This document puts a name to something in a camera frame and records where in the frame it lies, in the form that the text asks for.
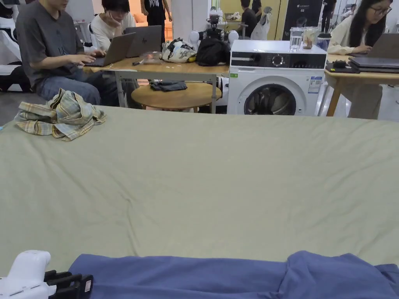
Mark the white and black robot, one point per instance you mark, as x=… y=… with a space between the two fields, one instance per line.
x=214 y=28

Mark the white washing machine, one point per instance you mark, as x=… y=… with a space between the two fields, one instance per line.
x=280 y=81

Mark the plaid shirt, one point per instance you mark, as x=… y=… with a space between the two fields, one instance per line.
x=67 y=116

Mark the dark blue shirt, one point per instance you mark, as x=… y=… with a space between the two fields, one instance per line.
x=202 y=278

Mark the bed with pale green sheet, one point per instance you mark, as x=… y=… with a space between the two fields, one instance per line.
x=199 y=180

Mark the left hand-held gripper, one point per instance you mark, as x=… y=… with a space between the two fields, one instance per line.
x=25 y=274

